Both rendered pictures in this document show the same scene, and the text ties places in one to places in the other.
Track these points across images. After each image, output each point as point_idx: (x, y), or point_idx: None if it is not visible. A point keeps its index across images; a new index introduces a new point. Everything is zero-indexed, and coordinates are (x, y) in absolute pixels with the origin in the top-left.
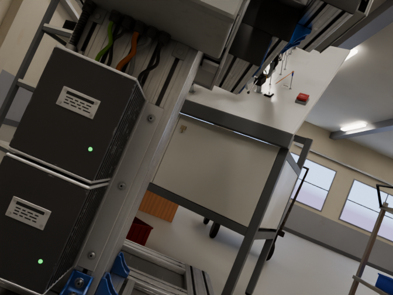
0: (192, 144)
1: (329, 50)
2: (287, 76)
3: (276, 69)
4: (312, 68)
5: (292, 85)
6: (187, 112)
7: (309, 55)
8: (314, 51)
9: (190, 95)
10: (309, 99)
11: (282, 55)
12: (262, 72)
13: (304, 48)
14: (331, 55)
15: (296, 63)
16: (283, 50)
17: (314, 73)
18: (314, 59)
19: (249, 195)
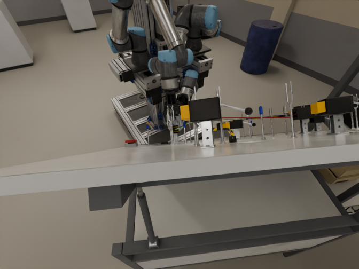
0: None
1: (71, 164)
2: (161, 145)
3: (184, 143)
4: (129, 149)
5: (148, 145)
6: None
7: (147, 151)
8: (138, 153)
9: (218, 138)
10: (124, 145)
11: (164, 110)
12: (178, 126)
13: (126, 81)
14: (74, 159)
15: (164, 147)
16: (132, 81)
17: (123, 149)
18: (129, 151)
19: None
